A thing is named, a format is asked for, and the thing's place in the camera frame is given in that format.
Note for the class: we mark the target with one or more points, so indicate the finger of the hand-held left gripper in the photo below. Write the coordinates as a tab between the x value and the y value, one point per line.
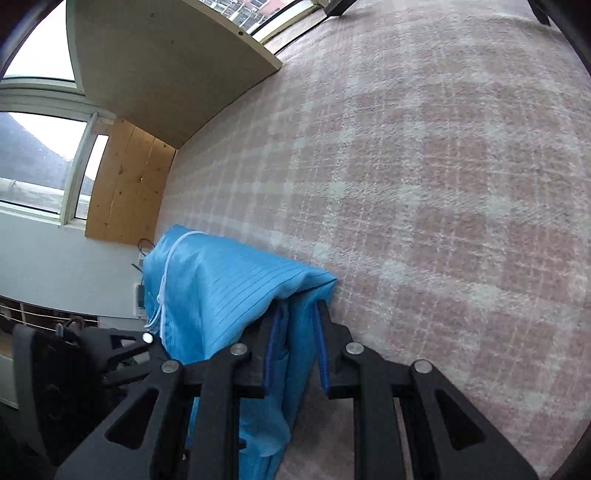
138	350

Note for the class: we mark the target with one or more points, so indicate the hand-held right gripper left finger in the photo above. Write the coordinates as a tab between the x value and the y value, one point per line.
272	360

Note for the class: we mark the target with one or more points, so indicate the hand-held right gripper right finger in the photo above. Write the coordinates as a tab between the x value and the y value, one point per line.
322	350

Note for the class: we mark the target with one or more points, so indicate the blue striped jacket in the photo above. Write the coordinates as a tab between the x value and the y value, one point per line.
221	286

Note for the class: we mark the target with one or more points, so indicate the pine wood panel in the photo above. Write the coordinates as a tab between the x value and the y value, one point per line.
124	194

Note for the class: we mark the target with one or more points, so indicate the pink plaid blanket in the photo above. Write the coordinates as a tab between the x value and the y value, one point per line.
415	184

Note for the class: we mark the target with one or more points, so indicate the light wooden board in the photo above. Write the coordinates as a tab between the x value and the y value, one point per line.
161	60

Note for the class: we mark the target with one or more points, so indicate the white window frame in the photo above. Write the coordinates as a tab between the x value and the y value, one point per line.
78	161

